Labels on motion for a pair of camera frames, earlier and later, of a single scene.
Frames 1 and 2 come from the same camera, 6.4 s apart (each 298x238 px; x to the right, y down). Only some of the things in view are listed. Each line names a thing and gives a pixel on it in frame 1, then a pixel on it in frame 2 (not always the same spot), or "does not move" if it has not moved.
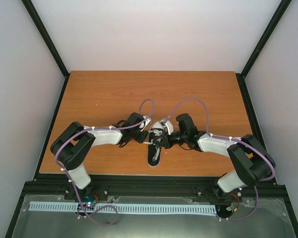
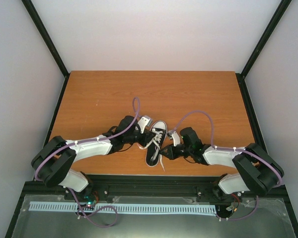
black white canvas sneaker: x=156 y=130 does not move
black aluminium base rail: x=113 y=186 does not move
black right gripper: x=170 y=144 -> x=171 y=154
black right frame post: x=276 y=19 does not move
